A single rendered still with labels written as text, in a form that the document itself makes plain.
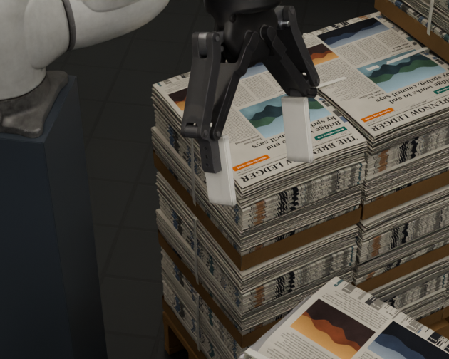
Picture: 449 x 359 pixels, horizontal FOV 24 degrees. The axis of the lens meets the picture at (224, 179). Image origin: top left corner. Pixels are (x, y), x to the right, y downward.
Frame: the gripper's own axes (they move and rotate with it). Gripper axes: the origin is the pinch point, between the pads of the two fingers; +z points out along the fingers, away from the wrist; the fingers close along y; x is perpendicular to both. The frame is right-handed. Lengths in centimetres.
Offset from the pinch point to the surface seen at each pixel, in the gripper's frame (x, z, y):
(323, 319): -9.9, 29.0, -22.5
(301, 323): -11.9, 29.0, -20.3
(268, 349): -13.4, 30.2, -14.4
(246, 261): -57, 46, -66
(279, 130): -54, 23, -77
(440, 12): -39, 7, -117
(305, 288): -56, 59, -83
